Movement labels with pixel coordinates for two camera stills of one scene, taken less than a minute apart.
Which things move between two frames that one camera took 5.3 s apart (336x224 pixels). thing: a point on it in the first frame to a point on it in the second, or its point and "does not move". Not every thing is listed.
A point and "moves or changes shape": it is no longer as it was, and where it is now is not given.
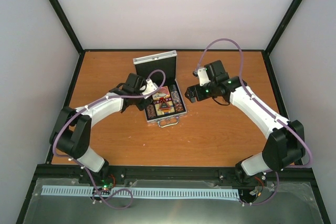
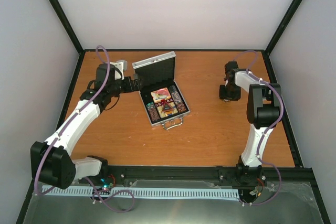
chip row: (150, 110) moves or changes shape
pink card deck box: (163, 93) does not move
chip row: (176, 98) does not move
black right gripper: (191, 90) to (222, 95)
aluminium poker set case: (168, 102) does not move
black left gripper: (143, 106) to (129, 87)
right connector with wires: (256, 191) does not move
